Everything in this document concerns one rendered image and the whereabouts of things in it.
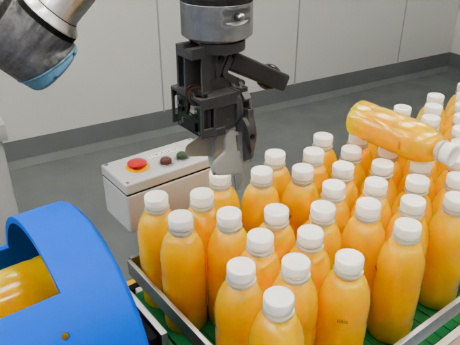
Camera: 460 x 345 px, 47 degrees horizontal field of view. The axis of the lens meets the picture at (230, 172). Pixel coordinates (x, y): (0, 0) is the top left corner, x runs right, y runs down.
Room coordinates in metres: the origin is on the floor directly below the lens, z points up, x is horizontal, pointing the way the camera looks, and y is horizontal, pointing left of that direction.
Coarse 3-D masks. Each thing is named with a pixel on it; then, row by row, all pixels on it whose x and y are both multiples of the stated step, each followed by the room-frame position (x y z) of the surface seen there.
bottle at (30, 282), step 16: (0, 272) 0.48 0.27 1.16; (16, 272) 0.48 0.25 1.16; (32, 272) 0.48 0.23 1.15; (48, 272) 0.49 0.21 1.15; (0, 288) 0.46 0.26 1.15; (16, 288) 0.46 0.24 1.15; (32, 288) 0.47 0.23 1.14; (48, 288) 0.47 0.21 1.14; (0, 304) 0.44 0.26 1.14; (16, 304) 0.45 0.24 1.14; (32, 304) 0.46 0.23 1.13
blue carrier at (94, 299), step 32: (32, 224) 0.47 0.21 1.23; (64, 224) 0.46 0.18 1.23; (0, 256) 0.55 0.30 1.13; (32, 256) 0.57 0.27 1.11; (64, 256) 0.42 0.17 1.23; (96, 256) 0.43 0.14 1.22; (64, 288) 0.39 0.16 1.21; (96, 288) 0.40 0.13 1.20; (128, 288) 0.41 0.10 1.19; (0, 320) 0.35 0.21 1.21; (32, 320) 0.36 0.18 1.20; (64, 320) 0.37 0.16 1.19; (96, 320) 0.38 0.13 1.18; (128, 320) 0.39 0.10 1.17
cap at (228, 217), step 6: (222, 210) 0.68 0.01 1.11; (228, 210) 0.68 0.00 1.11; (234, 210) 0.68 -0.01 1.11; (240, 210) 0.68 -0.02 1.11; (216, 216) 0.67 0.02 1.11; (222, 216) 0.66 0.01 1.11; (228, 216) 0.66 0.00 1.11; (234, 216) 0.66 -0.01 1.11; (240, 216) 0.67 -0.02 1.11; (222, 222) 0.66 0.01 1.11; (228, 222) 0.66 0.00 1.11; (234, 222) 0.66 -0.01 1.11; (240, 222) 0.67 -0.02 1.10; (228, 228) 0.66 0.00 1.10
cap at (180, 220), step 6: (180, 210) 0.68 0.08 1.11; (186, 210) 0.68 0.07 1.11; (168, 216) 0.66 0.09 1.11; (174, 216) 0.66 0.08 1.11; (180, 216) 0.66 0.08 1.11; (186, 216) 0.66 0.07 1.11; (192, 216) 0.66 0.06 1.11; (168, 222) 0.66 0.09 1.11; (174, 222) 0.65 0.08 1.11; (180, 222) 0.65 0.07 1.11; (186, 222) 0.65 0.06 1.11; (192, 222) 0.66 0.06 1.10; (174, 228) 0.65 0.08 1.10; (180, 228) 0.65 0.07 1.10; (186, 228) 0.65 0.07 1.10
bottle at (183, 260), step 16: (176, 240) 0.65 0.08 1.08; (192, 240) 0.65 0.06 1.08; (160, 256) 0.65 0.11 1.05; (176, 256) 0.63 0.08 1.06; (192, 256) 0.64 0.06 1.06; (176, 272) 0.63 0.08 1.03; (192, 272) 0.63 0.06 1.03; (176, 288) 0.63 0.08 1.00; (192, 288) 0.63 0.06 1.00; (176, 304) 0.63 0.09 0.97; (192, 304) 0.63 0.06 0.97; (192, 320) 0.63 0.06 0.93
